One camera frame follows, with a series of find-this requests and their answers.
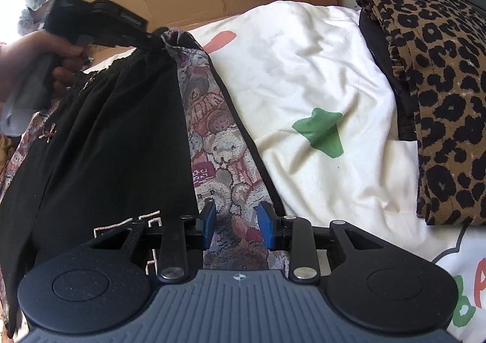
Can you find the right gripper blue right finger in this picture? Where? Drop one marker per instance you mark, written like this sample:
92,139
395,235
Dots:
270,226

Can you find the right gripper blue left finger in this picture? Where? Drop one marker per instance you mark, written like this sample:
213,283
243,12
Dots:
205,224

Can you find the black shorts with bear pattern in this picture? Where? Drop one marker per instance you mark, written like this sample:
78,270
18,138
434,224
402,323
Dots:
153,136

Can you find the person's left hand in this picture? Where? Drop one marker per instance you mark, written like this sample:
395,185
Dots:
18,58

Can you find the cream bear print bedsheet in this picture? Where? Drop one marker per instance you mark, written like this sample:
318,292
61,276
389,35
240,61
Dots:
324,120

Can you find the brown crumpled garment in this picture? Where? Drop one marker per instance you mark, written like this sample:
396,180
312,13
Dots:
6,150

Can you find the leopard print folded garment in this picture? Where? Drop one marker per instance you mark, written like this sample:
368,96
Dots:
433,53

